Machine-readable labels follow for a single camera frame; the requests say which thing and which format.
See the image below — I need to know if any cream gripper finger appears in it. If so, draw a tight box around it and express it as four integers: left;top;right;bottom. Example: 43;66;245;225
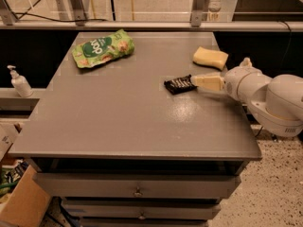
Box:
240;57;252;67
190;73;224;91

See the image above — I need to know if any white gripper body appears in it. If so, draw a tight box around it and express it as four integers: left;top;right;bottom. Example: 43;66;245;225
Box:
223;66;272;104

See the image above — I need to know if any black rxbar chocolate wrapper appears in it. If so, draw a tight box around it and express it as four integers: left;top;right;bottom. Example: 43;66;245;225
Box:
164;75;196;95

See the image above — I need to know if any yellow sponge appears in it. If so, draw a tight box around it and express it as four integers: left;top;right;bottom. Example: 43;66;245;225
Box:
193;46;228;70

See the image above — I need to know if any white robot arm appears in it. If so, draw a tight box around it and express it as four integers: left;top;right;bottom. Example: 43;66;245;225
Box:
190;58;303;137

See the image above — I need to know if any grey drawer cabinet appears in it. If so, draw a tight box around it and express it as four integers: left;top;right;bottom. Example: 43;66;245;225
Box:
10;32;261;227

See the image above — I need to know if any green chip bag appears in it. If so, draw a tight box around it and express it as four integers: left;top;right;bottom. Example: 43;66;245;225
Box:
72;29;134;68

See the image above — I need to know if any top grey drawer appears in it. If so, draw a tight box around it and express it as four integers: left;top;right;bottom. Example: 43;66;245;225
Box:
33;173;241;199

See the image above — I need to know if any grey drawer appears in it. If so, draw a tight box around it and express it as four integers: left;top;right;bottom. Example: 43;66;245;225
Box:
62;201;221;220
33;173;241;199

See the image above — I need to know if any white pump bottle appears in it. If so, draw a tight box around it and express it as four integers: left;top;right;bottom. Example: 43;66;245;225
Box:
7;65;33;97

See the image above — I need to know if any cardboard box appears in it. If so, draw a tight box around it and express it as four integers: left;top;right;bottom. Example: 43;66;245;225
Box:
0;166;51;227

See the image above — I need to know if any metal railing frame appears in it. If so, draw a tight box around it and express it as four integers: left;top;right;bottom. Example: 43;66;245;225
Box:
0;0;303;32

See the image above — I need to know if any black cable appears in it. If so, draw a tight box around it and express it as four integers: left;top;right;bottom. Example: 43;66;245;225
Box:
12;11;108;23

